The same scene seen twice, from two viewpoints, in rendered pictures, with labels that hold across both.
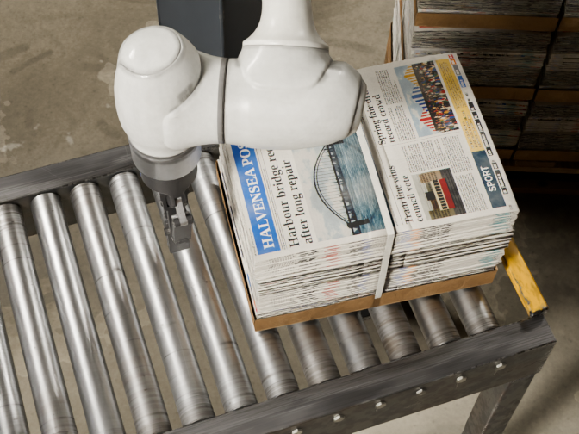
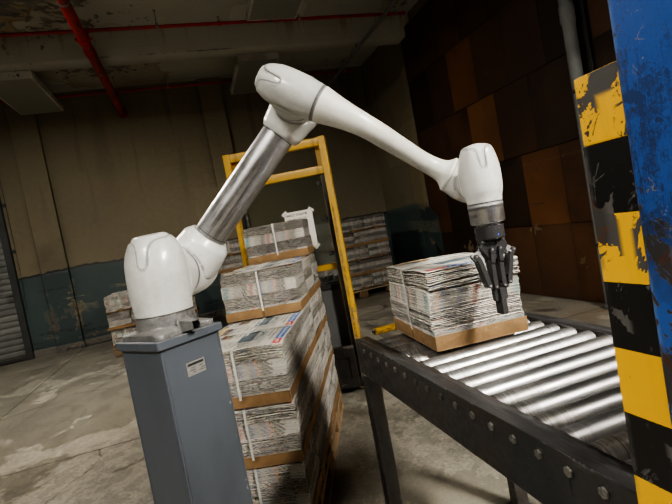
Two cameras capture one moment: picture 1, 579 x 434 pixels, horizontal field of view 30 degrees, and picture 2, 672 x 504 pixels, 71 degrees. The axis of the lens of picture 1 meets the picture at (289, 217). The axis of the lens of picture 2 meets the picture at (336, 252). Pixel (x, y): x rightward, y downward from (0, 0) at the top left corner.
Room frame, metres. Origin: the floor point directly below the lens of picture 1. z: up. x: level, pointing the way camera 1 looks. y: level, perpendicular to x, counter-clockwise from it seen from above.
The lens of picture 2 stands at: (1.07, 1.44, 1.20)
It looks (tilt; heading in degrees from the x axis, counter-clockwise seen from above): 3 degrees down; 275
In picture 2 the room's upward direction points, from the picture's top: 11 degrees counter-clockwise
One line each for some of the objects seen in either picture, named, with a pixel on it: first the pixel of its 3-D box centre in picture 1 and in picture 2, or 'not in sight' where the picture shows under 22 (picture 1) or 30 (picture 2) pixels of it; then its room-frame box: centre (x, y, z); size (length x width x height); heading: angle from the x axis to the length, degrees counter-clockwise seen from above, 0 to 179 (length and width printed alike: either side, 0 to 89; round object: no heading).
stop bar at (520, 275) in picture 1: (482, 198); (427, 318); (0.94, -0.31, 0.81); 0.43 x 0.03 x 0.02; 21
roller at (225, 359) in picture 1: (199, 283); (506, 354); (0.78, 0.14, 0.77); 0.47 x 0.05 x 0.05; 21
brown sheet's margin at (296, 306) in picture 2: not in sight; (269, 306); (1.67, -0.94, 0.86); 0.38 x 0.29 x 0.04; 0
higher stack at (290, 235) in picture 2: not in sight; (295, 322); (1.68, -1.54, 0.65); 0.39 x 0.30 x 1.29; 1
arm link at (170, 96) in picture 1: (170, 89); (478, 173); (0.78, 0.15, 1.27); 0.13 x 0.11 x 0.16; 90
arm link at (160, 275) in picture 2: not in sight; (158, 272); (1.67, 0.18, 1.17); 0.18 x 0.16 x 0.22; 90
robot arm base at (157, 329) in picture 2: not in sight; (171, 322); (1.66, 0.20, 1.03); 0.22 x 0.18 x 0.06; 148
